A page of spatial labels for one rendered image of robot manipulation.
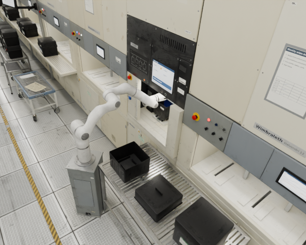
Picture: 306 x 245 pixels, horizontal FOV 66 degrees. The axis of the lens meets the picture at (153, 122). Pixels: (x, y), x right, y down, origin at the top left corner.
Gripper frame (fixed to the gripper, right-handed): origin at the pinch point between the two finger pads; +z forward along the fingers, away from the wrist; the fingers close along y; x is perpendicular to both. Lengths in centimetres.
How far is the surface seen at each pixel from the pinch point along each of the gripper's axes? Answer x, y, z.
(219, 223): -18, 127, -59
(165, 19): 84, 21, -29
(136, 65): 33.7, -15.8, -29.8
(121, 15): 73, -43, -29
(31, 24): -14, -382, -39
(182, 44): 71, 42, -29
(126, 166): -42, 29, -72
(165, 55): 57, 25, -30
